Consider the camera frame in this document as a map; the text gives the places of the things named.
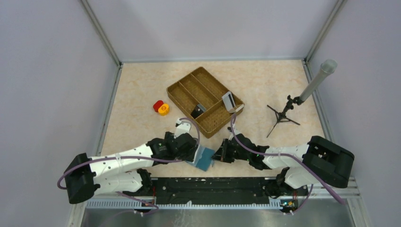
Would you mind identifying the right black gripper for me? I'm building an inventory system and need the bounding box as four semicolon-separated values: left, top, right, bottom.
211;138;250;163

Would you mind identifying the blue card holder wallet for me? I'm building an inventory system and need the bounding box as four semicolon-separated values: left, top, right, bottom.
185;145;216;172

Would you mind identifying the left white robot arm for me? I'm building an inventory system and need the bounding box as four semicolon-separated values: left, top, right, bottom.
57;132;203;204

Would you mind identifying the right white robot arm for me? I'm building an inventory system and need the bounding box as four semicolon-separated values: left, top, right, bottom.
212;134;355;195

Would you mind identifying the black card in tray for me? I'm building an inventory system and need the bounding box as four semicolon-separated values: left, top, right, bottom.
191;104;206;119

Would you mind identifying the grey white card stand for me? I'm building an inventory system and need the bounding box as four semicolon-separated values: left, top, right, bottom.
222;91;244;114

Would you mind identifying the orange cylinder block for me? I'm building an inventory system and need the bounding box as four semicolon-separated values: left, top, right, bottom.
158;103;170;116

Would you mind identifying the red cylinder block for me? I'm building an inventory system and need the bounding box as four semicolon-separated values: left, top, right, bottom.
153;100;164;113

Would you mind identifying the woven brown divided tray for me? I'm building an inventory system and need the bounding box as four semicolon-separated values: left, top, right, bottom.
166;67;232;138

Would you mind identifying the grey microphone on tripod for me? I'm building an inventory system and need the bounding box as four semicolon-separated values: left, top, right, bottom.
267;59;338;138

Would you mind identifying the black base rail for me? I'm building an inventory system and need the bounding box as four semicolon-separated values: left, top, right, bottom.
125;177;301;214

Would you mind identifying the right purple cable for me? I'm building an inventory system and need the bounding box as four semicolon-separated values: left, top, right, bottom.
229;113;345;206

